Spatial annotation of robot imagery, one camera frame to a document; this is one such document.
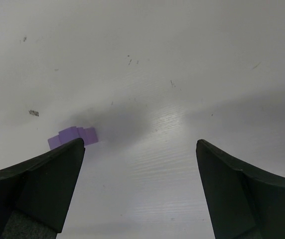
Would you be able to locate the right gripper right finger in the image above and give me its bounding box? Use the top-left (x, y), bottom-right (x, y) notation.
top-left (196, 139), bottom-right (285, 239)

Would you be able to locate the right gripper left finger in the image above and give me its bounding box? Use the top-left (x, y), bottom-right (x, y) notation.
top-left (0, 138), bottom-right (85, 239)

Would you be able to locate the purple cube block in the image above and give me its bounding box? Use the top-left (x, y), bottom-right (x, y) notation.
top-left (58, 126), bottom-right (79, 144)

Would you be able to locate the purple rectangular block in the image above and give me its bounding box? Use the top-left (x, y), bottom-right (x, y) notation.
top-left (77, 127), bottom-right (99, 146)

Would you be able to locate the purple window block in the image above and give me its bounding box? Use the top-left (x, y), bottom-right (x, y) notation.
top-left (47, 135), bottom-right (61, 150)

